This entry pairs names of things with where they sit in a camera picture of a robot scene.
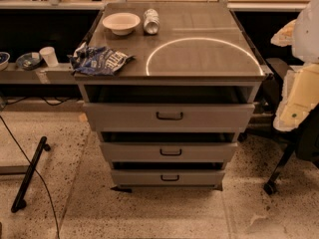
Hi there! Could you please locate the grey middle drawer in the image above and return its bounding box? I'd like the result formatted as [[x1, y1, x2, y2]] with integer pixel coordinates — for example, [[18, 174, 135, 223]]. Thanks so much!
[[101, 142, 237, 162]]

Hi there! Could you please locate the grey bottom drawer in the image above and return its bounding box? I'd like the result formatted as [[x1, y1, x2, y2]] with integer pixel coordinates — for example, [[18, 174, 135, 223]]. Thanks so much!
[[111, 169, 224, 187]]

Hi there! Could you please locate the grey top drawer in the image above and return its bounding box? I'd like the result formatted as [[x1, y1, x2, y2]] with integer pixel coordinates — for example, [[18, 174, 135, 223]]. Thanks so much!
[[84, 103, 254, 132]]

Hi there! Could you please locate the crushed silver can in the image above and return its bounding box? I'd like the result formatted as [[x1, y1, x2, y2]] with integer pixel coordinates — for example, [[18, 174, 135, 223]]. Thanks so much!
[[144, 9, 160, 35]]

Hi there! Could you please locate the white bowl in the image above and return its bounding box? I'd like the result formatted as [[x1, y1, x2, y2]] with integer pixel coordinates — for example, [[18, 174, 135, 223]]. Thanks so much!
[[102, 13, 141, 36]]

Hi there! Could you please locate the grey three-drawer cabinet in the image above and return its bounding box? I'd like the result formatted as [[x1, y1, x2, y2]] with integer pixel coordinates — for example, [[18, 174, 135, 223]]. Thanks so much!
[[73, 1, 268, 194]]

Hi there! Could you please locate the black office chair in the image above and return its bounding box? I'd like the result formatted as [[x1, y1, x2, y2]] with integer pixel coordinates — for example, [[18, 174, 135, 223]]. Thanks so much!
[[245, 58, 319, 195]]

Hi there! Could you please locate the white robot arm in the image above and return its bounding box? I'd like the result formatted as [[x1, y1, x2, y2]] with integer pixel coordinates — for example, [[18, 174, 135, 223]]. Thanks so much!
[[271, 0, 319, 131]]

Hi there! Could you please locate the black metal stand leg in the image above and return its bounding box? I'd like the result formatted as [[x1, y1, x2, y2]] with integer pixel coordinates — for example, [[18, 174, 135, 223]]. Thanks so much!
[[11, 136, 51, 213]]

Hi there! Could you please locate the blue chip bag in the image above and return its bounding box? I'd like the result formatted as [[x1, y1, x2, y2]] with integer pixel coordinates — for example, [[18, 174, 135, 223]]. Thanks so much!
[[69, 43, 134, 76]]

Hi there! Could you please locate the blue bowl with items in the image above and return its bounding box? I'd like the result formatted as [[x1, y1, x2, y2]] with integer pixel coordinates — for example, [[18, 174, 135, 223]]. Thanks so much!
[[16, 52, 42, 71]]

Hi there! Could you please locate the black floor cable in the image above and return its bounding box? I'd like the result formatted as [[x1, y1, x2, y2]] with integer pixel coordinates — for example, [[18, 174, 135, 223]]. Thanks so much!
[[0, 116, 61, 239]]

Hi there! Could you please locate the blue bowl at edge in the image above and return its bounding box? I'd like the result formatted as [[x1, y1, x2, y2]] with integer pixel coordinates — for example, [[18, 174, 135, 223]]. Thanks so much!
[[0, 52, 10, 71]]

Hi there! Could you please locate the grey drawer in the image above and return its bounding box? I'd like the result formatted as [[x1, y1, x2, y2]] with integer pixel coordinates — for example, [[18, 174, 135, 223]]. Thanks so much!
[[101, 142, 237, 162], [111, 169, 224, 187], [84, 103, 254, 132]]

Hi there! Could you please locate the white paper cup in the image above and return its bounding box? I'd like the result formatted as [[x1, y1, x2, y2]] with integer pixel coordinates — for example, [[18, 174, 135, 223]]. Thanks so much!
[[39, 47, 59, 67]]

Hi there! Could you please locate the grey side shelf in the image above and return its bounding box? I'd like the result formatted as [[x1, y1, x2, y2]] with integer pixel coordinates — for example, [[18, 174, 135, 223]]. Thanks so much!
[[0, 63, 76, 85]]

